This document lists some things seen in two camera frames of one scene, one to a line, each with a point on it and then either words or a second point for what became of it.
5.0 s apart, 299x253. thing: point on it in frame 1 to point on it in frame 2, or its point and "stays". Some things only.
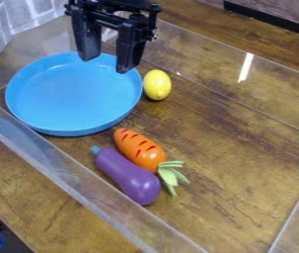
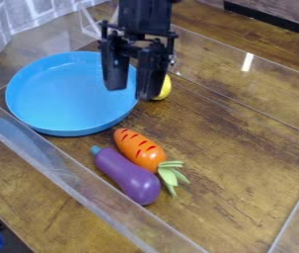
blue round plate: [69, 97] stays
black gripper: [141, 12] to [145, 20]
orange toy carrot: [150, 156] stays
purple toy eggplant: [135, 184] stays
